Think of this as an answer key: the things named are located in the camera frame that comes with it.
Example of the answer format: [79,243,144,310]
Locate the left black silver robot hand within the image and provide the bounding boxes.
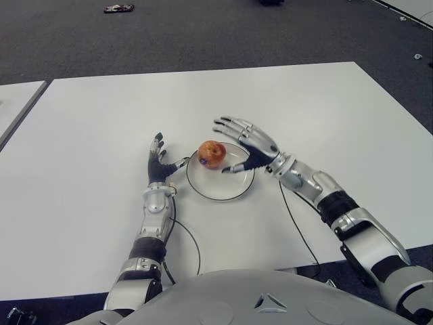
[147,131,191,186]

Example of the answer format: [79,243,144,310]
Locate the dark colourful flat packet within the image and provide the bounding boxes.
[103,3,135,14]

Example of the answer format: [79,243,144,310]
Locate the white plate with black rim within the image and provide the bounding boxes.
[185,142,256,203]

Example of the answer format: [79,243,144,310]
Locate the neighbouring white table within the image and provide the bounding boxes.
[0,80,48,150]

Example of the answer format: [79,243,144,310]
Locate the black device on floor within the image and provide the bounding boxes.
[6,306,37,325]

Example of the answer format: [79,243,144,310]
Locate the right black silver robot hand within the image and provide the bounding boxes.
[212,116,282,175]

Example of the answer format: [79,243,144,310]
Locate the grey robot torso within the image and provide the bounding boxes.
[79,269,420,325]

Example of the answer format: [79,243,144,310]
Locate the white table with black edge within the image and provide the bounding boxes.
[375,0,433,28]

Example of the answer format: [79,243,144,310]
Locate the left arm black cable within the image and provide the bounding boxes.
[162,196,201,285]

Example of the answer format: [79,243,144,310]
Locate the red yellow apple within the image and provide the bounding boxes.
[197,140,227,169]

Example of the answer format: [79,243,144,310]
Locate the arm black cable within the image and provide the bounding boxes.
[277,179,322,277]
[162,196,201,285]

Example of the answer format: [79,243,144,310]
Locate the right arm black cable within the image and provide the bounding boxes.
[277,179,322,277]

